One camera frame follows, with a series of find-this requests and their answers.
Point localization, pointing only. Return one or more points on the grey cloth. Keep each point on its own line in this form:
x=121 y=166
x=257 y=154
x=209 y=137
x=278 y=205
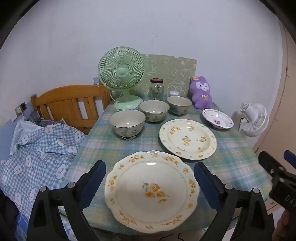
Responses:
x=34 y=117

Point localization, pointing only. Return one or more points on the blue checked bear blanket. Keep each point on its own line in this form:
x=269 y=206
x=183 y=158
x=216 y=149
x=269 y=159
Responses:
x=39 y=155

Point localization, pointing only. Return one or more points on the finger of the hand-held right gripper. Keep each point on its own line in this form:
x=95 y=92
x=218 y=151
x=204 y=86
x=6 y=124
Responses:
x=270 y=162
x=291 y=158

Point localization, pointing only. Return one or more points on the glass jar with dark lid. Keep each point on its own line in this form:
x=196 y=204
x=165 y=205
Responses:
x=156 y=90

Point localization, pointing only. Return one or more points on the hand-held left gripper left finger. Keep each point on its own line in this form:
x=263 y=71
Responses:
x=96 y=175

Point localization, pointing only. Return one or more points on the wall socket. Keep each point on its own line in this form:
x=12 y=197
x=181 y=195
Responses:
x=20 y=107

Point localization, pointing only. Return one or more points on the cream ceramic bowl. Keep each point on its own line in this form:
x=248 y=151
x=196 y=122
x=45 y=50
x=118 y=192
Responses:
x=154 y=110
x=127 y=121
x=179 y=104

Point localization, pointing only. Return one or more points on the round yellow flower plate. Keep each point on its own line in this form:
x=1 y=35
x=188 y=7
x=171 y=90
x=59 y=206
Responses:
x=187 y=139

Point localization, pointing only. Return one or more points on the beige door frame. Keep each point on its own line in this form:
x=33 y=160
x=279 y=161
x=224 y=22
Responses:
x=288 y=88

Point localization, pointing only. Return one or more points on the green patterned board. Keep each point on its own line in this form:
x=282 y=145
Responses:
x=175 y=71

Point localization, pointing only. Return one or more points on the wooden bed headboard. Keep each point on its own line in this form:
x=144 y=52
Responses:
x=69 y=106

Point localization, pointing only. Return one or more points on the small purple flower plate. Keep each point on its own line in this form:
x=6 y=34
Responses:
x=217 y=118

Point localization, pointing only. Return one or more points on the purple plush rabbit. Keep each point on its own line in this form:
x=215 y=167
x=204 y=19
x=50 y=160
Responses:
x=201 y=92

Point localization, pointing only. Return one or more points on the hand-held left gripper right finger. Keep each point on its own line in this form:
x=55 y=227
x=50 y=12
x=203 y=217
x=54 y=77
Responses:
x=204 y=182

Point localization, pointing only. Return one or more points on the white clip fan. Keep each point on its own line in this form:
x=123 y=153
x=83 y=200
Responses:
x=253 y=118

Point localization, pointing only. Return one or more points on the scalloped yellow flower plate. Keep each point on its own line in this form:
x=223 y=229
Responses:
x=150 y=192

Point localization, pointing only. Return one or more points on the green desk fan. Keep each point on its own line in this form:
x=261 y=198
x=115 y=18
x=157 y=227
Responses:
x=121 y=71

